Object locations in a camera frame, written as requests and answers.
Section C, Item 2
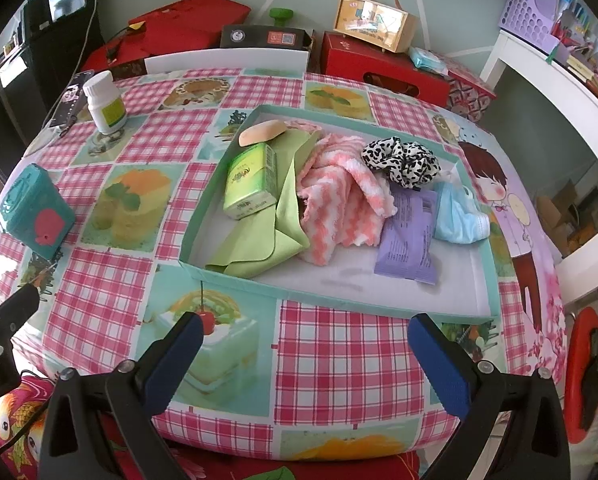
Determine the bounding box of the wooden toy case with handle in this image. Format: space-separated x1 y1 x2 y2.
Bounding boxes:
333 0 420 54

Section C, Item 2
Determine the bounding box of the dark floral box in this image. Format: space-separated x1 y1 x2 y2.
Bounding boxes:
110 61 147 81

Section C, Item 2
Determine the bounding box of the printed checkered tablecloth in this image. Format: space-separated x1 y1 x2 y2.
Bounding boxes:
0 67 567 461

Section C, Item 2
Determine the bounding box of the purple packet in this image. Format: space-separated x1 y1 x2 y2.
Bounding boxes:
374 187 439 286

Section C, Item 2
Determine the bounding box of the pink white striped towel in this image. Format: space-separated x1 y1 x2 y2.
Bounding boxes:
294 121 397 267

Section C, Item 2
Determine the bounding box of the row of books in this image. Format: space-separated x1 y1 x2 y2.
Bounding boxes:
549 0 598 111

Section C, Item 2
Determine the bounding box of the white charging cable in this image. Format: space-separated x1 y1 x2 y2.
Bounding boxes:
39 0 100 126

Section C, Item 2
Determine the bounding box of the beige egg-shaped sponge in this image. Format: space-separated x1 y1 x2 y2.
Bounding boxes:
238 120 287 147

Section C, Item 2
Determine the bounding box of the leopard print scrunchie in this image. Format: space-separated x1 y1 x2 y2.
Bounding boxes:
361 137 441 191

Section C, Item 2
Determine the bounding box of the white shelf unit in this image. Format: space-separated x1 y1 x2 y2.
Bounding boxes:
479 27 598 306

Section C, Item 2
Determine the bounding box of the red round stool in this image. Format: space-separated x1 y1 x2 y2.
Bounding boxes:
562 307 598 443

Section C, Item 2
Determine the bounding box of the blue face mask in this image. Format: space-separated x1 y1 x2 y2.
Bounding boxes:
433 170 491 245

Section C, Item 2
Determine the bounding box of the black cabinet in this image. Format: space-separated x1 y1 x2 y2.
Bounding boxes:
0 0 104 186

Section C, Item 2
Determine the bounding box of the red patterned box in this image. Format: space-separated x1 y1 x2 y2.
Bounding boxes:
444 57 497 123

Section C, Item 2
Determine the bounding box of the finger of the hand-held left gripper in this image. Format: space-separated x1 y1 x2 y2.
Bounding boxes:
0 285 40 356

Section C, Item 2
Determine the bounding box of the teal plastic toy box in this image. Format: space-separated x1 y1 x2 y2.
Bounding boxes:
0 164 77 261

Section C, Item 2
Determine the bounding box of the teal cardboard tray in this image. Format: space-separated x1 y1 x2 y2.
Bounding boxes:
178 104 500 318

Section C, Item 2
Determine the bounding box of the red flat gift box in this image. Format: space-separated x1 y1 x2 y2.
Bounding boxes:
81 27 220 73

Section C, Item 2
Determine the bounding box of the light green cloth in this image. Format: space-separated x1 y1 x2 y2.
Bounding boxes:
205 127 325 279

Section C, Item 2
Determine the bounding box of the smartphone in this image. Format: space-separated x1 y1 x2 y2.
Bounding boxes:
49 72 96 128

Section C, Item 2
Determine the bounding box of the cardboard box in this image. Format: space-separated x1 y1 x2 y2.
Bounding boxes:
534 180 598 258

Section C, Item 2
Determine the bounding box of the purple perforated basket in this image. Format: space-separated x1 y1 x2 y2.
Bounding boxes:
496 0 562 53

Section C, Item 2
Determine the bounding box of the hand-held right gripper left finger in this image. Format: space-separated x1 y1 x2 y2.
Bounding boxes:
38 311 205 480

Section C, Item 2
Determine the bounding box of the red gift box with cutouts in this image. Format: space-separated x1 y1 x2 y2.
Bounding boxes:
321 31 452 108

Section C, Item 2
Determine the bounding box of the green tissue pack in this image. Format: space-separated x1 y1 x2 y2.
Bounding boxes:
222 142 278 221

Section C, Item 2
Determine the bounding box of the red roof-shaped gift box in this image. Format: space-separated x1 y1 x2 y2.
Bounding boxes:
129 0 252 53

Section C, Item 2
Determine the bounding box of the white medicine bottle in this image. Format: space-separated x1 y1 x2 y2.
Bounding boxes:
82 71 128 136

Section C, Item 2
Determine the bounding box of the black box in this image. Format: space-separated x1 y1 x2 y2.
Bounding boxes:
220 24 315 53

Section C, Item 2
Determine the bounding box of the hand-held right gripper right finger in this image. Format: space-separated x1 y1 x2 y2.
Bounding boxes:
409 312 572 480

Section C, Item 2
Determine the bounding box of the blue wet wipes pack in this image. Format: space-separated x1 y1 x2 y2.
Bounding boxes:
409 47 450 73

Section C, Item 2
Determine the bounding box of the white board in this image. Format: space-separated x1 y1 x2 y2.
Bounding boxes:
144 47 310 78

